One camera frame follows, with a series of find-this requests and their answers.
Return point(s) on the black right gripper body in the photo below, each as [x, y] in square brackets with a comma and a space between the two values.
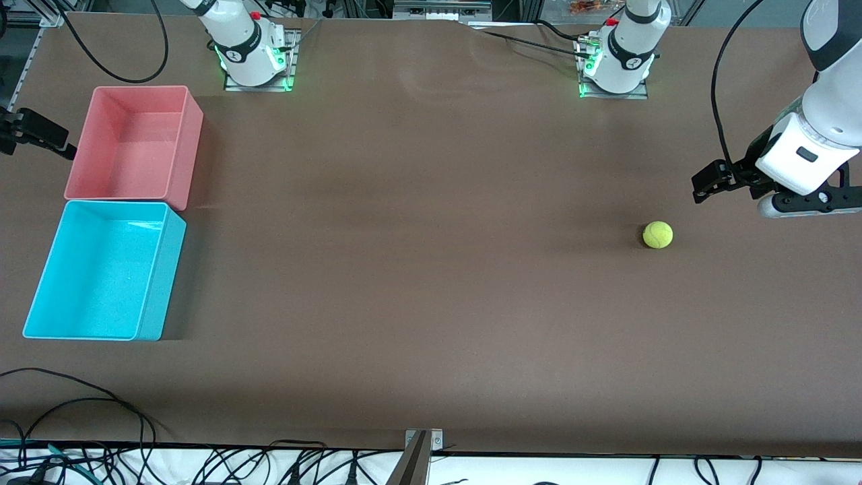
[13, 128]

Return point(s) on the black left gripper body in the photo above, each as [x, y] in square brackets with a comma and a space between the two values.
[749, 164]

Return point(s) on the yellow tennis ball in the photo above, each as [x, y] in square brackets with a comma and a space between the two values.
[658, 235]

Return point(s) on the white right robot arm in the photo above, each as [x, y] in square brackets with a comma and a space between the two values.
[236, 40]

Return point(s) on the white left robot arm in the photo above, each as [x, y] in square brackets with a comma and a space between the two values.
[832, 108]

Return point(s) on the pink plastic bin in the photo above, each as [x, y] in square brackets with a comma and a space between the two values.
[135, 145]

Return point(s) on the blue plastic bin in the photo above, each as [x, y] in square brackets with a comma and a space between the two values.
[101, 269]

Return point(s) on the orange items in clear box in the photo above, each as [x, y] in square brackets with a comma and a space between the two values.
[586, 7]

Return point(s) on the grey equipment box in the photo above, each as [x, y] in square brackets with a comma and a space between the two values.
[438, 9]

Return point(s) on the aluminium frame profile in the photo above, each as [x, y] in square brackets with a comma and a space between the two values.
[30, 60]

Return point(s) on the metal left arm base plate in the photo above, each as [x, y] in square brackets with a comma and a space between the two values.
[616, 94]

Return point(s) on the metal bracket plate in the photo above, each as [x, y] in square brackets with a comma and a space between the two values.
[436, 439]

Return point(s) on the dark camera pole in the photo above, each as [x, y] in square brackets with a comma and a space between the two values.
[412, 465]

